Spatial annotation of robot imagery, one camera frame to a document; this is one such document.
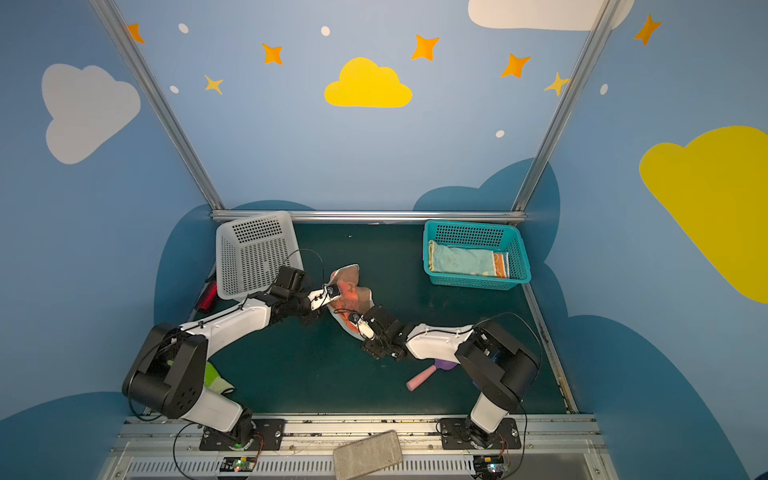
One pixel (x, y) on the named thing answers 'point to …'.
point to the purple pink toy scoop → (421, 377)
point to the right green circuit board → (489, 465)
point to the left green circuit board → (237, 464)
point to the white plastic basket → (251, 250)
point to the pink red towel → (355, 298)
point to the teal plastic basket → (483, 236)
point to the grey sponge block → (364, 458)
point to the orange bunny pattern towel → (501, 265)
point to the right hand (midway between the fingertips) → (376, 328)
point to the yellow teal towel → (447, 259)
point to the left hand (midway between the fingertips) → (326, 301)
